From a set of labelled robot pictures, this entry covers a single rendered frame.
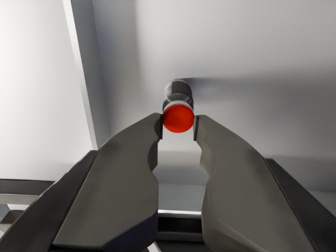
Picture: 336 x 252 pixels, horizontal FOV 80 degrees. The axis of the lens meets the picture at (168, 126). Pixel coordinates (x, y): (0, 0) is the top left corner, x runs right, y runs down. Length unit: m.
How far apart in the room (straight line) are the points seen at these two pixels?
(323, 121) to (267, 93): 0.06
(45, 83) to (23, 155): 0.09
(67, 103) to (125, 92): 0.05
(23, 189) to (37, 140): 0.06
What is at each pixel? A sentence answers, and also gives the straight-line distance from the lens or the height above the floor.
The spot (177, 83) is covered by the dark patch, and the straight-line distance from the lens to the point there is 0.15.
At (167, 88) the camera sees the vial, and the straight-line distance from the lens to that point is 0.15.
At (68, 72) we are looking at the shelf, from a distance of 0.19.
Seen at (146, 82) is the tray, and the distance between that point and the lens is 0.17.
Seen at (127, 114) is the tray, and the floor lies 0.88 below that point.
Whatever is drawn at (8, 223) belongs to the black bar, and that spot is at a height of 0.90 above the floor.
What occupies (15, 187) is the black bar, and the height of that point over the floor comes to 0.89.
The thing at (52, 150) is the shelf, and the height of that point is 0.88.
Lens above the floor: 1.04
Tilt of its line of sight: 58 degrees down
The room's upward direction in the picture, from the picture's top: 177 degrees counter-clockwise
